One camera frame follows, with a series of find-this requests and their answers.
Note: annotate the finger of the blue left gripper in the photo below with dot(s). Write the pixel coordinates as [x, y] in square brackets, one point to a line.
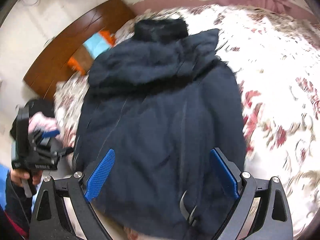
[50, 134]

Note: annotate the person's left hand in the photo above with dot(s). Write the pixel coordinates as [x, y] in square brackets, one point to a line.
[18, 175]

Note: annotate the pink fluffy garment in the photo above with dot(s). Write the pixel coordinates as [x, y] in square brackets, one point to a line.
[39, 122]

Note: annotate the floral patterned bed quilt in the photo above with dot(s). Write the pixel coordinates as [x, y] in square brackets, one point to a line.
[276, 62]

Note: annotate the dark navy padded jacket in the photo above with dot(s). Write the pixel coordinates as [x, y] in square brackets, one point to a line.
[162, 100]

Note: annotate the orange brown blue pillow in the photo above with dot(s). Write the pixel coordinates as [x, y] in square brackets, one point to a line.
[82, 60]

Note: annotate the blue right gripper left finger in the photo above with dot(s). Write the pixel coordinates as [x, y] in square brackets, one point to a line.
[97, 173]

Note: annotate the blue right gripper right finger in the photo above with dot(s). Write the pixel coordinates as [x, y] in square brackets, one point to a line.
[228, 174]

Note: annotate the wooden brown headboard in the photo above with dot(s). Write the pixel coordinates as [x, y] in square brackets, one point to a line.
[50, 67]

